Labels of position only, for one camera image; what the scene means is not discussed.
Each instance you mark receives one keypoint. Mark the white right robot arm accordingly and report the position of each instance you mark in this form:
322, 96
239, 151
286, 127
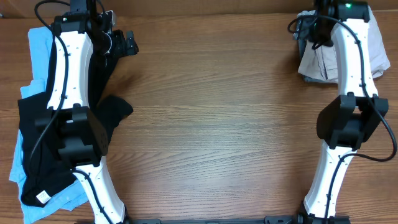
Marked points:
351, 118

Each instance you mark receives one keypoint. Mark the light blue denim shorts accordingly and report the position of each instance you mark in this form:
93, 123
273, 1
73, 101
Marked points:
317, 66

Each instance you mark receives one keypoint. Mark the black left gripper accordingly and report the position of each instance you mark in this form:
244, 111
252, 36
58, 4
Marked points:
125, 43

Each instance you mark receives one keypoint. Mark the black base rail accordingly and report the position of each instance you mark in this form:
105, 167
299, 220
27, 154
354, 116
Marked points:
214, 221

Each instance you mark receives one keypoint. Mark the light blue shirt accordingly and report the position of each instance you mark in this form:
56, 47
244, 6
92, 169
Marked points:
40, 43

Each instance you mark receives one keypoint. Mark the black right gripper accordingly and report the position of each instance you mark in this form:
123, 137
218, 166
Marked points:
305, 32

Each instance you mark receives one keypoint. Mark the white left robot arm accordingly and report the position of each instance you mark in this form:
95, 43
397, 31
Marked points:
88, 44

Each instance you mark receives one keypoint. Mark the beige khaki shorts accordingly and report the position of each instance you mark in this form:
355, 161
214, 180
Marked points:
377, 55

